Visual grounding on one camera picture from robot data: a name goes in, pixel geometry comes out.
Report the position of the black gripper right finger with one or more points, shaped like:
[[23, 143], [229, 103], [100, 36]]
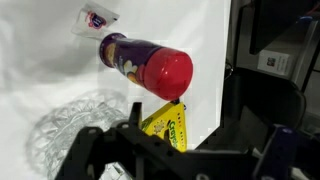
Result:
[[286, 153]]

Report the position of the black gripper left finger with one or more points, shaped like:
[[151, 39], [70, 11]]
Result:
[[110, 153]]

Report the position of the purple container with red lid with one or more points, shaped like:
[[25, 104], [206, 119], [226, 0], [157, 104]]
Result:
[[146, 63]]

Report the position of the large cut glass bowl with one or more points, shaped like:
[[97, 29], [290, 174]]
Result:
[[66, 133]]

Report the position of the black office chair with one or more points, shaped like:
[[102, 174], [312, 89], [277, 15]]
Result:
[[266, 96]]

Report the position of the green yellow crayon box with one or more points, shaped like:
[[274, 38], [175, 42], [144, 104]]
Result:
[[166, 126]]

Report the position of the white paper sign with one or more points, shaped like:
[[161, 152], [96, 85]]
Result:
[[273, 61]]

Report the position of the white packet with dark logo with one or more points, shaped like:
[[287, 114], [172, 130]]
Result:
[[95, 20]]

